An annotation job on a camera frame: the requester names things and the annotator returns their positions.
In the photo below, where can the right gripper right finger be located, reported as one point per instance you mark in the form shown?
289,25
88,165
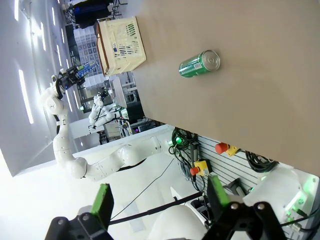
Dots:
218,195

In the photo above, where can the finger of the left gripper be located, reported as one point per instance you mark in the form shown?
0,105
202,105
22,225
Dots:
77,68
80,81

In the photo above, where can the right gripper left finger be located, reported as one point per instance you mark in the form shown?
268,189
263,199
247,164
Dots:
101,207

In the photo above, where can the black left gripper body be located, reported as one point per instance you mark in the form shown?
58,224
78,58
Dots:
67,80

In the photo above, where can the blue Pocari Sweat can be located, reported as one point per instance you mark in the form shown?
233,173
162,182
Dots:
87,68

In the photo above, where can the green drink can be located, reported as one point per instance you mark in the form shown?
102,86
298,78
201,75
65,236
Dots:
195,65

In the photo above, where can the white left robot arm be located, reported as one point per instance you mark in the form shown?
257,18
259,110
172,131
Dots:
61,147

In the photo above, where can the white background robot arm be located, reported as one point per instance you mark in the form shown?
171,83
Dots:
98,120

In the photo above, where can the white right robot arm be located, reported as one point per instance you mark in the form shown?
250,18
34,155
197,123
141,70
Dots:
175,222

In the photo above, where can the grey slatted panel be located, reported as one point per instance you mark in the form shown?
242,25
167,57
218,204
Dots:
225,170

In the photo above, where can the red yellow emergency stop button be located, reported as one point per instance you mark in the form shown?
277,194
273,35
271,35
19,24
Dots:
200,166
221,148

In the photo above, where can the ceiling light strip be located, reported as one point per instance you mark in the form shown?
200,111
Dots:
43,36
25,96

